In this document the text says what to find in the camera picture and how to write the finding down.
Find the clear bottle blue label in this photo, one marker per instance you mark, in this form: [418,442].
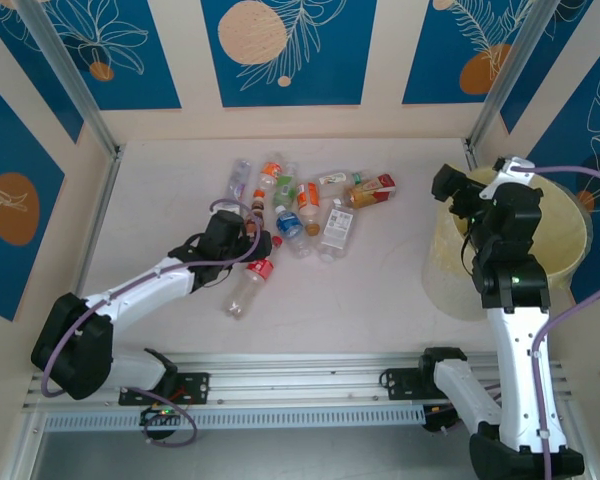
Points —
[289,225]

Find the cola bottle red label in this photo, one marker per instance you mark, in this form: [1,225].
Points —
[257,270]

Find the blue floral wall panel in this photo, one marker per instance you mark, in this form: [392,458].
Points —
[430,60]
[580,125]
[555,50]
[330,75]
[10,150]
[130,75]
[30,75]

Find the white label bottle green cap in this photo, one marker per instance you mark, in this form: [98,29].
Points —
[335,178]

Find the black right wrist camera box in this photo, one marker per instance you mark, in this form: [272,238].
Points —
[450,182]

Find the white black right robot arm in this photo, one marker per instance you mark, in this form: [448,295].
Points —
[515,375]

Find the clear bottle white code label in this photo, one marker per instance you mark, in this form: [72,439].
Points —
[337,225]

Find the clear bottle purple label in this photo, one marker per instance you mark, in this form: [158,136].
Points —
[238,180]

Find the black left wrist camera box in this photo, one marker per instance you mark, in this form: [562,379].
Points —
[261,246]

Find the small circuit board green light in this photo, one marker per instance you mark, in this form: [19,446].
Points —
[160,415]
[437,420]

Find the amber tea bottle red label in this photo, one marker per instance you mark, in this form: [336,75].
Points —
[372,190]

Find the aluminium table edge rail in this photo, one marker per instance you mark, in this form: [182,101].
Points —
[470,154]
[100,215]

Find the pale yellow round bin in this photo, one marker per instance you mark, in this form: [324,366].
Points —
[450,280]

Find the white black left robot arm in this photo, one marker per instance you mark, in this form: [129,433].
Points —
[140,290]

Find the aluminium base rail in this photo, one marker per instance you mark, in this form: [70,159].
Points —
[290,380]

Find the tea bottle orange white label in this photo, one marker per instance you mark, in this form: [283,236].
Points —
[307,197]

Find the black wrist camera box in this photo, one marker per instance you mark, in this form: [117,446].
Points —
[450,182]
[261,246]

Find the aluminium frame bar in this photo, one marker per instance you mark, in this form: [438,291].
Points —
[570,425]
[22,445]

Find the aluminium frame post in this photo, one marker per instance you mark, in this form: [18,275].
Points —
[70,75]
[510,65]

